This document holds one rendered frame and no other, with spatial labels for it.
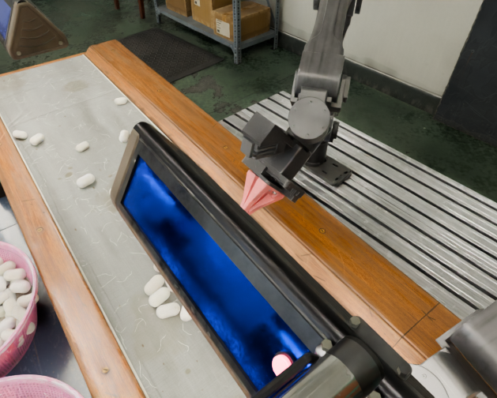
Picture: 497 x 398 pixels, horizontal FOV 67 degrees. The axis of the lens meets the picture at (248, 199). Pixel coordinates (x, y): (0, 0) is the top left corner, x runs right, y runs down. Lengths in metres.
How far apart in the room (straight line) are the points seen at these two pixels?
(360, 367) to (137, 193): 0.20
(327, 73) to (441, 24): 1.91
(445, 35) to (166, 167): 2.30
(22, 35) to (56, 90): 0.60
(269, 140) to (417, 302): 0.33
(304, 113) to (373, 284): 0.29
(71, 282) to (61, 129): 0.49
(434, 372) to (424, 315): 0.28
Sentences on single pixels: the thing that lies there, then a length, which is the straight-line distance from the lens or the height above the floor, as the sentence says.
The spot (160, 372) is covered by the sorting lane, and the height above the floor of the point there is 0.74.
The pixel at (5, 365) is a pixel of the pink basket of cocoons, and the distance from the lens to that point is 0.71.
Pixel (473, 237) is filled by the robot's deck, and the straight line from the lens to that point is 0.91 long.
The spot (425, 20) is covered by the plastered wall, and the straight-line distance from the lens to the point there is 2.53.
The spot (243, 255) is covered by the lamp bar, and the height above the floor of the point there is 1.11.
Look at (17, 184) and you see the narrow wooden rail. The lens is 0.89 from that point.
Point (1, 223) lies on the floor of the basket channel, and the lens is 0.96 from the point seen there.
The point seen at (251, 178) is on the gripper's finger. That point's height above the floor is 0.87.
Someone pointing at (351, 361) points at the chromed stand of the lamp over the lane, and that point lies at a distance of 0.17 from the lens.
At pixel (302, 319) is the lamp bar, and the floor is 1.11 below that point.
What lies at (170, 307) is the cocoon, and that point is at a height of 0.76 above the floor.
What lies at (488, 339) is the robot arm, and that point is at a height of 0.94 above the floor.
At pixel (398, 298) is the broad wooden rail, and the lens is 0.64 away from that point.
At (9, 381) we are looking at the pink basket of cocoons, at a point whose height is 0.77.
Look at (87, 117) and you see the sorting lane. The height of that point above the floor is 0.74.
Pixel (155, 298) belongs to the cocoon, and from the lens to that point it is 0.62.
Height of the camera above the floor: 1.28
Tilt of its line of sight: 45 degrees down
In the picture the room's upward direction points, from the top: straight up
